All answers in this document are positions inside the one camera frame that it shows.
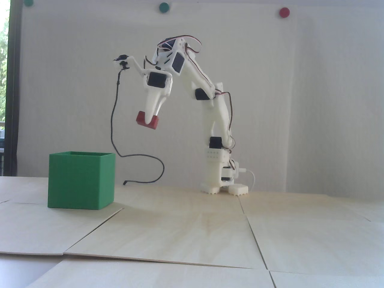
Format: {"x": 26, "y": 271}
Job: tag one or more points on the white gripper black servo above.
{"x": 157, "y": 81}

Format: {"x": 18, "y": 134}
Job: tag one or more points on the red block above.
{"x": 155, "y": 123}

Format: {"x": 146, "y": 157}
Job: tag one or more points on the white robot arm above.
{"x": 216, "y": 120}

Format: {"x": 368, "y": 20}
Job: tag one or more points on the green box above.
{"x": 75, "y": 180}

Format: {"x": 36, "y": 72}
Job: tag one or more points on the white paper backdrop sheet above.
{"x": 90, "y": 90}

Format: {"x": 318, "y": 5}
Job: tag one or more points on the red white black servo wiring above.
{"x": 231, "y": 114}

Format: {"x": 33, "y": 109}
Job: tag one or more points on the green round magnet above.
{"x": 164, "y": 7}
{"x": 28, "y": 2}

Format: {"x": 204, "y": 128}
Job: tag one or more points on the red round magnet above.
{"x": 284, "y": 12}

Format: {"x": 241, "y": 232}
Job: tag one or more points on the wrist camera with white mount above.
{"x": 123, "y": 63}

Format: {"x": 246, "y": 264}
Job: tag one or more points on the dark window frame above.
{"x": 13, "y": 90}

